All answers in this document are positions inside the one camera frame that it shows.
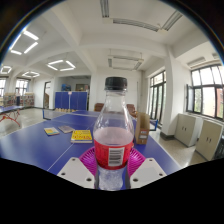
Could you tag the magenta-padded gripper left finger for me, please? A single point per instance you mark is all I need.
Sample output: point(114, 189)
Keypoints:
point(76, 171)

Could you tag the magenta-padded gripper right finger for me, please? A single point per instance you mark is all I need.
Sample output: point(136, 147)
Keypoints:
point(148, 171)

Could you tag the clear bottle with red label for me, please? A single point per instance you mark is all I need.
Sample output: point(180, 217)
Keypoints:
point(113, 146)

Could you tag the yellow book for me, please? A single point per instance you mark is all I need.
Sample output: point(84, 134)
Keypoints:
point(81, 136)

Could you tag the brown cardboard box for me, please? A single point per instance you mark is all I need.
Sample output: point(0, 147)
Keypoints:
point(142, 128)

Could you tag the grey booklet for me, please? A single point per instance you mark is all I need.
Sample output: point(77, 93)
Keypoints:
point(66, 129)

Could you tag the table tennis net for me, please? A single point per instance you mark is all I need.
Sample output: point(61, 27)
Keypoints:
point(154, 125)

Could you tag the small yellow and blue booklet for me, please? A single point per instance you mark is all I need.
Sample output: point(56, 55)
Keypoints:
point(51, 131)

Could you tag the white two-door cabinet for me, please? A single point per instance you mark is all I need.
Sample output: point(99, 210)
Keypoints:
point(208, 140)
point(187, 130)

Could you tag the brown chair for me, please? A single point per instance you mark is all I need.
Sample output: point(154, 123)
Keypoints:
point(98, 107)
point(131, 110)

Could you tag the folded blue table tennis tables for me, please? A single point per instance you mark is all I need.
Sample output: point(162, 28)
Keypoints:
point(70, 100)

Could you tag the tall black-framed window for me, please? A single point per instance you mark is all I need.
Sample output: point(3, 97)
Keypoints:
point(156, 96)

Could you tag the black bin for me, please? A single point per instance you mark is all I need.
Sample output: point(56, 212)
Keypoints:
point(220, 148)

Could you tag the blue table with red legs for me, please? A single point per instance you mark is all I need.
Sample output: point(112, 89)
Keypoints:
point(10, 109)

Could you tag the shelf unit with books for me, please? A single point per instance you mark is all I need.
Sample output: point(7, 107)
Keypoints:
point(20, 99)

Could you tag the large black-framed window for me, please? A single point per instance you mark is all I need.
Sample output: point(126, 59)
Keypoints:
point(206, 93)

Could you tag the ceiling lights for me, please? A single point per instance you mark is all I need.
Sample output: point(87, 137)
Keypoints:
point(60, 65)

